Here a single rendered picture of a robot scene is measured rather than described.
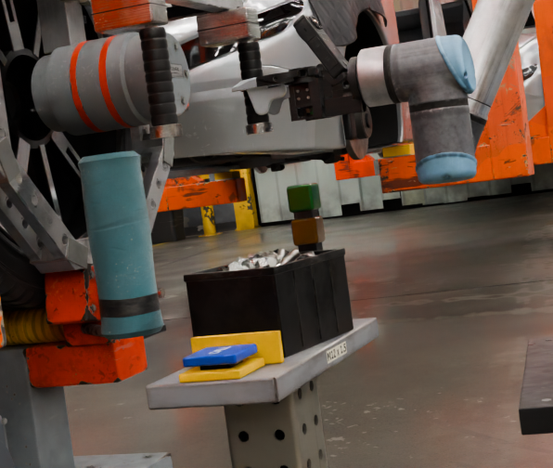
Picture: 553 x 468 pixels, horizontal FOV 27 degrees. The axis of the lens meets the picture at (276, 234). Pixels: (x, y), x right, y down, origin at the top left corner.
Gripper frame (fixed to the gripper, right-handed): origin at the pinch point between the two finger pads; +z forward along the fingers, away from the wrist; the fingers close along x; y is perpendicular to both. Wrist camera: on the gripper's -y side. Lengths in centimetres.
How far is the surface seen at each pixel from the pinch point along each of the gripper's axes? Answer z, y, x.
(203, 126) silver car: 108, -5, 221
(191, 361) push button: -10, 36, -52
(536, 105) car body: 78, -12, 854
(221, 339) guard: -10, 34, -44
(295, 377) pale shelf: -21, 39, -47
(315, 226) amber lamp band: -13.9, 23.3, -13.8
